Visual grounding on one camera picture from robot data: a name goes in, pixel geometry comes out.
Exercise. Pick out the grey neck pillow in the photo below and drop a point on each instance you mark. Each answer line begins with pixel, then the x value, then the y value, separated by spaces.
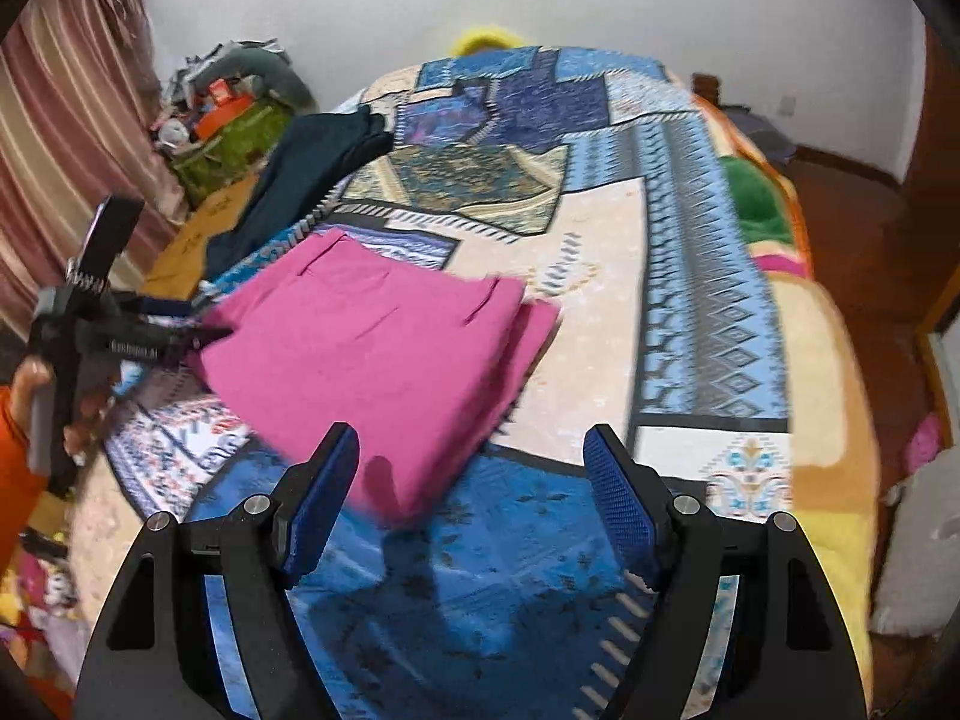
pixel 271 72

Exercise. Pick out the wooden lap desk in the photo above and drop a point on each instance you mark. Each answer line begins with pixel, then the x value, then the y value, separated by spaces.
pixel 178 270

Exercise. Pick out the dark teal folded garment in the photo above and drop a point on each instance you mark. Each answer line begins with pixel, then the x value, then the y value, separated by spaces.
pixel 313 155

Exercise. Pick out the pink pants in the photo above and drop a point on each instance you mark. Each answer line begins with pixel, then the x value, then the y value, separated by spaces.
pixel 422 364

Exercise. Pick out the striped pink curtain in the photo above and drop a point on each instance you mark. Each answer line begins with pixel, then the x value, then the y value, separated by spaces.
pixel 79 94

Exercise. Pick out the yellow foam tube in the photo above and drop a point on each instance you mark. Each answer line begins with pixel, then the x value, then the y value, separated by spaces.
pixel 481 39

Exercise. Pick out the person left hand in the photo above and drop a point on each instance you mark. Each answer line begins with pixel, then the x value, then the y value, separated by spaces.
pixel 33 375

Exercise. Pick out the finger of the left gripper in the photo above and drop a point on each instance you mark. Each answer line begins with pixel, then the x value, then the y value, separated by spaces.
pixel 182 342
pixel 163 307

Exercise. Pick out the green fabric storage box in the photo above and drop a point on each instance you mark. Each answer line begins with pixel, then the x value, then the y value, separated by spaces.
pixel 232 152

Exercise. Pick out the white wall socket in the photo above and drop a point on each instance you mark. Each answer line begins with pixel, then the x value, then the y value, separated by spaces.
pixel 787 106

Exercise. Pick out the yellow fleece blanket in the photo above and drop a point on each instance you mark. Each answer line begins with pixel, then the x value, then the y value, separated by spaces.
pixel 835 452

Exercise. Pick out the blue patchwork bedspread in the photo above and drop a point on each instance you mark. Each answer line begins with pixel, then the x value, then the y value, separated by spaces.
pixel 550 244

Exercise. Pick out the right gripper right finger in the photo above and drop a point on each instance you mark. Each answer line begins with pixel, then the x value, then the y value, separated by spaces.
pixel 788 655

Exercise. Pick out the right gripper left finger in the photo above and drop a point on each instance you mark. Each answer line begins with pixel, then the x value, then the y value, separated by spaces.
pixel 152 652

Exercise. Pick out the orange box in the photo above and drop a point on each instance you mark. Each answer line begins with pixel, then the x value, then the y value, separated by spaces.
pixel 220 116

